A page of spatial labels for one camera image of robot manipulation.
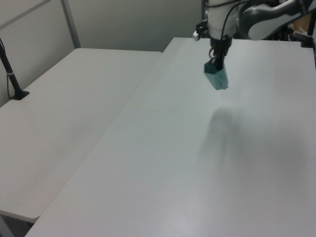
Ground black clamp stand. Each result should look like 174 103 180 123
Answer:
292 0 316 48

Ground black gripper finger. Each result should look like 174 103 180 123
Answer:
209 48 218 66
215 52 227 70

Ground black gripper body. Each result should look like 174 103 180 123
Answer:
209 36 234 60

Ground grey partition post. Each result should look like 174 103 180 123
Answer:
60 0 81 49

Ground teal green block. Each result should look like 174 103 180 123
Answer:
203 61 230 92

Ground black stand with white band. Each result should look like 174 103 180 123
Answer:
0 37 30 101

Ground white side table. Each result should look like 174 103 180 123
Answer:
0 47 163 221

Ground wooden board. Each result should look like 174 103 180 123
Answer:
293 16 312 36

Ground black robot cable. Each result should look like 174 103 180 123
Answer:
221 0 247 40

